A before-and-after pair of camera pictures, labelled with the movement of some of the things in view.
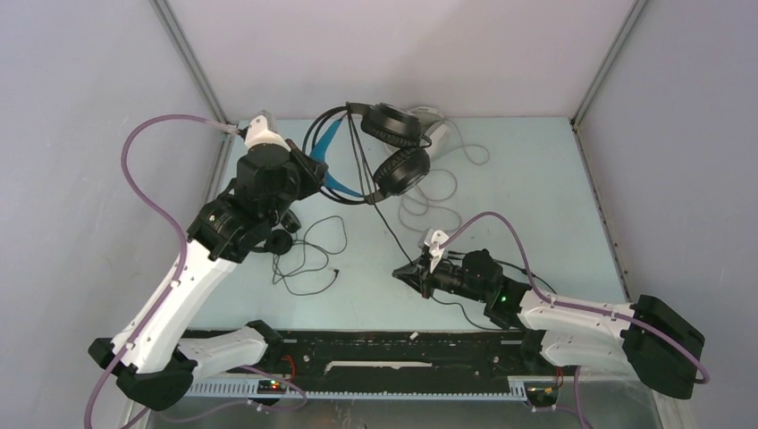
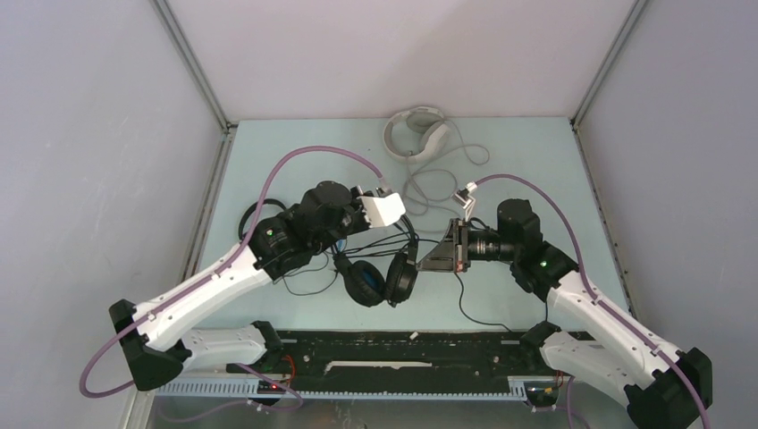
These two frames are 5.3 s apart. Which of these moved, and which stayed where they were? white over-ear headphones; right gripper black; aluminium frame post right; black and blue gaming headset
Moved: black and blue gaming headset; right gripper black
Stayed: aluminium frame post right; white over-ear headphones
